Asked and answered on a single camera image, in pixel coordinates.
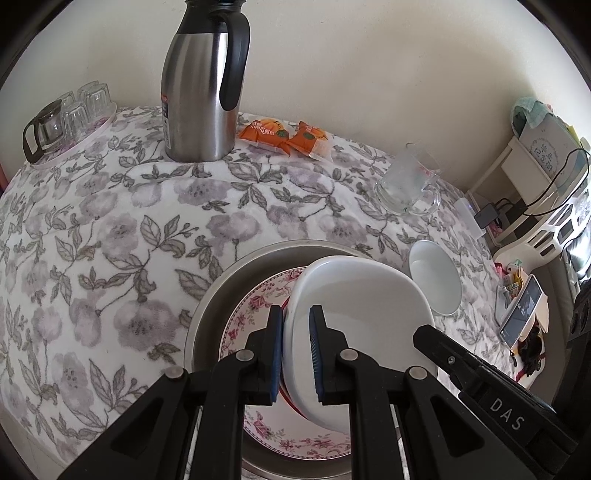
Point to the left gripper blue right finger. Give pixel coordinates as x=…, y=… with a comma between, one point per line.
x=318, y=338

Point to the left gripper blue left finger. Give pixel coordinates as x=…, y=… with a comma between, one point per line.
x=276, y=322

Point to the strawberry pattern bowl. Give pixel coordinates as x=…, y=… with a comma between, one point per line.
x=288, y=396

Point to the small white square bowl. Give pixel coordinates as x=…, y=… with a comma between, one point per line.
x=377, y=307

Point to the stainless steel round plate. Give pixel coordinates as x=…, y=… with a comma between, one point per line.
x=205, y=332

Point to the pink floral round plate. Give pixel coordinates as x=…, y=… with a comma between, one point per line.
x=279, y=427

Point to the pale blue round bowl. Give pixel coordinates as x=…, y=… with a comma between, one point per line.
x=435, y=273

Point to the dark brown fuzzy item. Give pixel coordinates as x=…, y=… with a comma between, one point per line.
x=531, y=353

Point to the white phone stand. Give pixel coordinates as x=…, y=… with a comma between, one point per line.
x=503, y=301

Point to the smartphone on stand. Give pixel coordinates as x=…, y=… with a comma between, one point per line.
x=520, y=312

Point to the clear glass mug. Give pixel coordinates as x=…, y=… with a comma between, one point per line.
x=409, y=185

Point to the floral grey tablecloth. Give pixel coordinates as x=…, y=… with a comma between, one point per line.
x=107, y=252

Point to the white power strip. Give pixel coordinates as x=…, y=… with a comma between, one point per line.
x=467, y=215

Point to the orange snack packet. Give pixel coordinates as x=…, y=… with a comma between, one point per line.
x=266, y=133
x=311, y=141

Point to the black charger plug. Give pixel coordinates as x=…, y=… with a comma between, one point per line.
x=489, y=215

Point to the white lattice chair back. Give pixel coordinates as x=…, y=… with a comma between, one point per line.
x=549, y=235

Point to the white wooden shelf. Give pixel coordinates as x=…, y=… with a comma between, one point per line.
x=516, y=177

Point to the stainless steel thermos jug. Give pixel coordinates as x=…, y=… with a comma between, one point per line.
x=201, y=81

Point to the small clear glass cups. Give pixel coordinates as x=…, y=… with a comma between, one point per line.
x=87, y=110

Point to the teal cloth on shelf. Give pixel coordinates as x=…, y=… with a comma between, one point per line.
x=528, y=112

